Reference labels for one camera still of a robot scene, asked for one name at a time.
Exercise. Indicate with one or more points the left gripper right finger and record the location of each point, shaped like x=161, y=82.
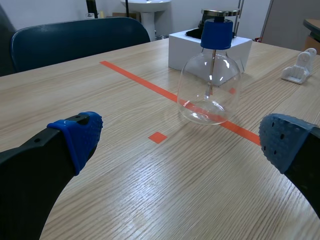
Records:
x=292, y=147

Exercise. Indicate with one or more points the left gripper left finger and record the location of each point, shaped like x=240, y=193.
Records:
x=37, y=170

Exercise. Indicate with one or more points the black fur patch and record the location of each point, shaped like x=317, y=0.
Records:
x=193, y=33

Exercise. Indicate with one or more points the white moulded stand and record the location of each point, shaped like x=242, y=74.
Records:
x=298, y=68

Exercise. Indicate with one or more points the clear glass flask, blue stopper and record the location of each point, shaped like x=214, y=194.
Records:
x=210, y=82

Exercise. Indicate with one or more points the wooden desk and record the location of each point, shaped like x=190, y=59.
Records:
x=312, y=30

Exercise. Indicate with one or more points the dark blue chair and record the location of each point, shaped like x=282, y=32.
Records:
x=5, y=45
x=75, y=42

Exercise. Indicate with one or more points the white box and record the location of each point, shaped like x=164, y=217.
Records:
x=182, y=50

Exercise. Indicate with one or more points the white wash basin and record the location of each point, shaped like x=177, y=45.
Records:
x=147, y=10

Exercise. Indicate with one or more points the silver metal rail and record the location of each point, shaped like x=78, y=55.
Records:
x=237, y=20

